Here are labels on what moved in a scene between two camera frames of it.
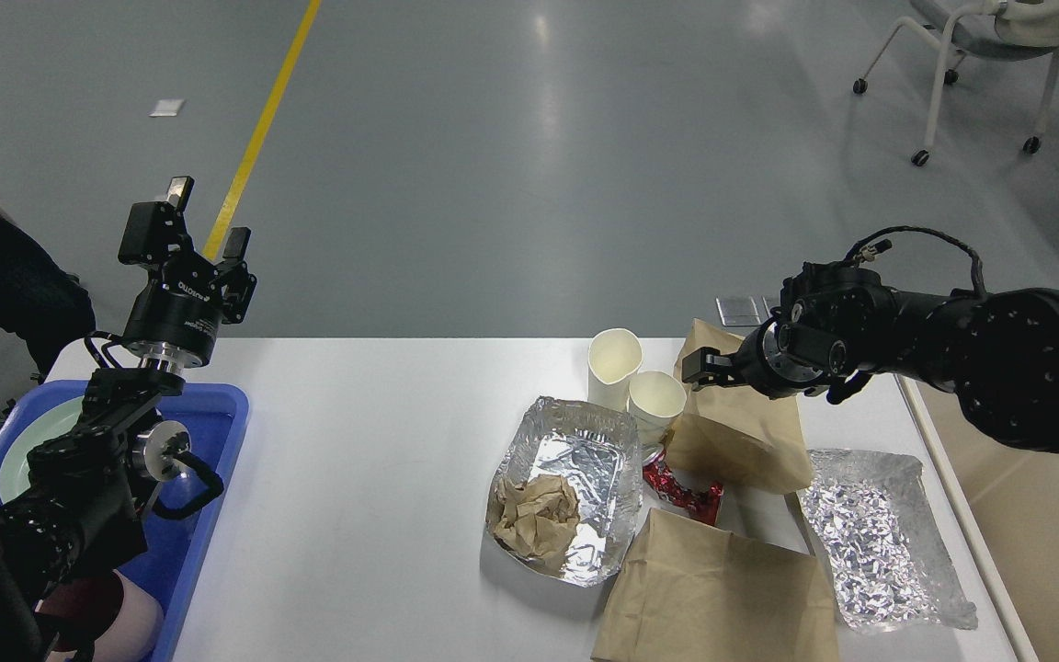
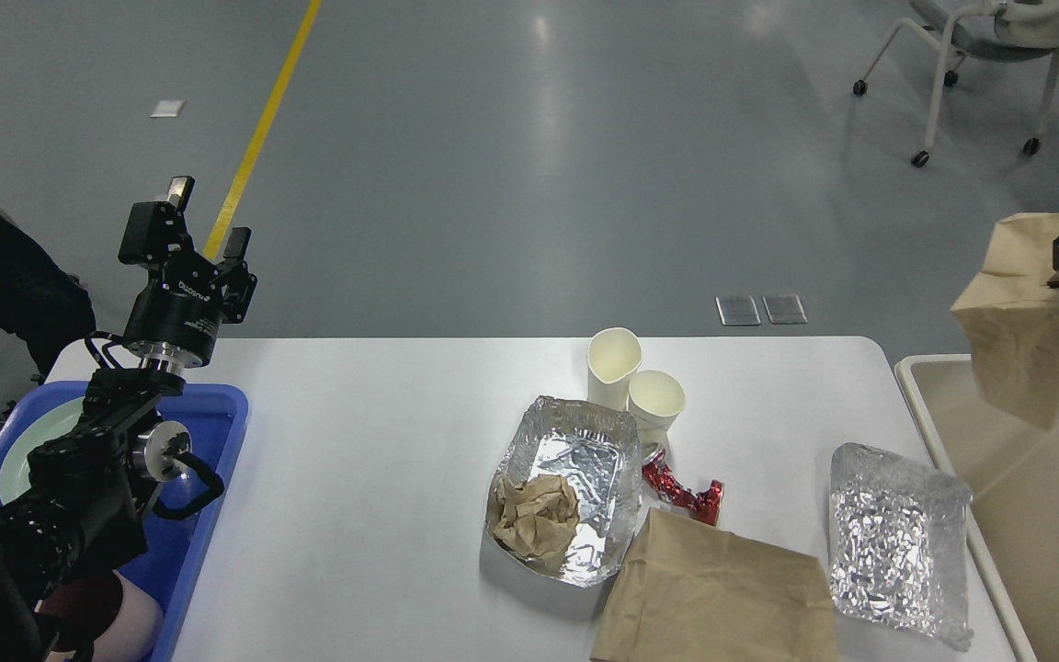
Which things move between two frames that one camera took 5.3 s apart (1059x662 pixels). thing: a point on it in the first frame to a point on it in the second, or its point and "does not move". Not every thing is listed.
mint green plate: (60, 418) does not move
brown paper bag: (726, 430) to (1019, 325)
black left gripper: (178, 315) does not move
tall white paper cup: (614, 354) does not move
